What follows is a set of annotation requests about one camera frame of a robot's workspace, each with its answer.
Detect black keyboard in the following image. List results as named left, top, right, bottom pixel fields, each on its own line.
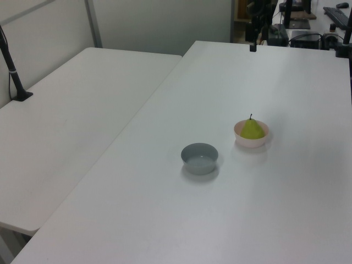
left=322, top=6, right=350, bottom=31

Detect black monitor stand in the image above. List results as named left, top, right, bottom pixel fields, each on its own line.
left=284, top=0, right=311, bottom=30

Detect black flat device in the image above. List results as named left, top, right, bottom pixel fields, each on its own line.
left=290, top=30, right=322, bottom=50

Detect white cup with brown interior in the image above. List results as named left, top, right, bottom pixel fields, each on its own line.
left=233, top=119, right=270, bottom=149

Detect grey bowl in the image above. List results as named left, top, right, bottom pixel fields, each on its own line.
left=180, top=142, right=219, bottom=175

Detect silver camera device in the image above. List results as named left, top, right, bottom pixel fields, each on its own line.
left=321, top=32, right=338, bottom=51

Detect white side table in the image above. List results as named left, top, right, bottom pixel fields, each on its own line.
left=0, top=47, right=184, bottom=264

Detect black box device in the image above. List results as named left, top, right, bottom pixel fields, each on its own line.
left=267, top=24, right=289, bottom=46

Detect green pear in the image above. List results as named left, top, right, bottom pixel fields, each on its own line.
left=240, top=113, right=267, bottom=140

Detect grey partition post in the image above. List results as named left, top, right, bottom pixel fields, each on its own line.
left=84, top=0, right=103, bottom=49

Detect light wooden shelf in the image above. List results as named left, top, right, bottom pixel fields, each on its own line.
left=233, top=0, right=250, bottom=23

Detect black pole stand with foot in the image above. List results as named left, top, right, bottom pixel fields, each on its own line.
left=0, top=24, right=34, bottom=103

